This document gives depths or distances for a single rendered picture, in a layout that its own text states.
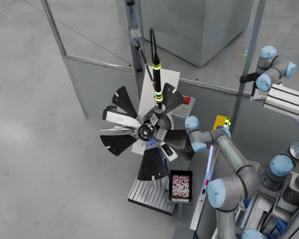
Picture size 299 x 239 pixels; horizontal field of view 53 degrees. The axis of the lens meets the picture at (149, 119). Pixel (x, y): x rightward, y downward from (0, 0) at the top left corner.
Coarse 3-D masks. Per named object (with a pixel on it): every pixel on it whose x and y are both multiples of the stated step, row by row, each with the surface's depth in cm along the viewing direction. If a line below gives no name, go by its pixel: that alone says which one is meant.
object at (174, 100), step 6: (168, 84) 203; (168, 96) 200; (174, 96) 197; (180, 96) 194; (162, 102) 203; (168, 102) 198; (174, 102) 196; (180, 102) 193; (168, 108) 197; (174, 108) 195; (156, 114) 204; (162, 114) 199
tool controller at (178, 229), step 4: (176, 228) 162; (180, 228) 161; (184, 228) 161; (176, 232) 160; (180, 232) 160; (184, 232) 159; (188, 232) 158; (192, 232) 158; (176, 236) 159; (180, 236) 158; (184, 236) 158; (188, 236) 157; (192, 236) 156; (196, 236) 161
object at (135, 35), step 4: (132, 28) 215; (136, 28) 216; (132, 32) 214; (136, 32) 214; (132, 36) 211; (136, 36) 211; (140, 36) 211; (132, 40) 212; (136, 40) 212; (140, 40) 213; (136, 44) 215; (140, 44) 216
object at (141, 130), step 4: (148, 120) 212; (144, 124) 202; (148, 124) 203; (140, 128) 203; (144, 128) 203; (148, 128) 202; (152, 128) 201; (156, 128) 207; (160, 128) 212; (140, 132) 205; (148, 132) 203; (152, 132) 201; (156, 132) 206; (140, 136) 205; (144, 136) 204; (148, 136) 203; (152, 136) 201; (144, 140) 204; (148, 140) 203
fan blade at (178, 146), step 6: (168, 132) 206; (174, 132) 205; (180, 132) 204; (186, 132) 204; (168, 138) 203; (174, 138) 202; (180, 138) 202; (168, 144) 201; (174, 144) 200; (180, 144) 200; (180, 150) 199; (192, 150) 198; (186, 156) 197; (192, 156) 197
